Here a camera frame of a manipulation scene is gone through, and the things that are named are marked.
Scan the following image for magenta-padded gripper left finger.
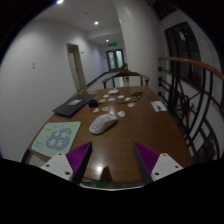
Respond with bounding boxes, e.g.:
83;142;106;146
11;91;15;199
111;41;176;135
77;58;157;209
40;141;93;185

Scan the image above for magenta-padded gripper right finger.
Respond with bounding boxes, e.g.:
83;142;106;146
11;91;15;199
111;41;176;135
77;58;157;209
132;142;184;185

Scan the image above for white perforated computer mouse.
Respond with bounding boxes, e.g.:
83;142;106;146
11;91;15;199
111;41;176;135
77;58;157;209
88;113;119;136

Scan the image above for green cartoon-print mouse pad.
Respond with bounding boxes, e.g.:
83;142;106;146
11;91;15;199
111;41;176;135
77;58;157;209
30;121;82;159

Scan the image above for white paper card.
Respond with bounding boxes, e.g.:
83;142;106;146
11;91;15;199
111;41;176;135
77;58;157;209
150;100;168;113

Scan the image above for black closed laptop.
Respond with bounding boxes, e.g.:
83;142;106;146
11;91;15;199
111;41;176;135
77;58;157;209
52;93;99;118

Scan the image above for small black box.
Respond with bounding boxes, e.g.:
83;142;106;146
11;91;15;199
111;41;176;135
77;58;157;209
88;98;99;108

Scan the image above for small black gadget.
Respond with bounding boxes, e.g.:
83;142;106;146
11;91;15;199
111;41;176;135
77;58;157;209
131;91;145;100

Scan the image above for white side door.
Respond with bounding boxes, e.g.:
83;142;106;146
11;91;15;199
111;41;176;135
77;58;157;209
66;42;88;93

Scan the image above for wooden armchair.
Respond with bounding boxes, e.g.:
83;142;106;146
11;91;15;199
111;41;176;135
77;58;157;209
101;69;151;90

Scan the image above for wood-topped black metal railing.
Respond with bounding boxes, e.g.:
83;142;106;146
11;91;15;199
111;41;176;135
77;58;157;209
157;55;224;164

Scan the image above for glass double door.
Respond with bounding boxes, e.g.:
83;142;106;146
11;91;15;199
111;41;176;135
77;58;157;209
105;48;125;72

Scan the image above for dark framed window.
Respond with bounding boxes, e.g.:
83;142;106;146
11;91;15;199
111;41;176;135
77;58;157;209
164;21;203;89

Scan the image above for ceiling lights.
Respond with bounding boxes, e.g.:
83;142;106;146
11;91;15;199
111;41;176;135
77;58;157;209
55;0;100;26

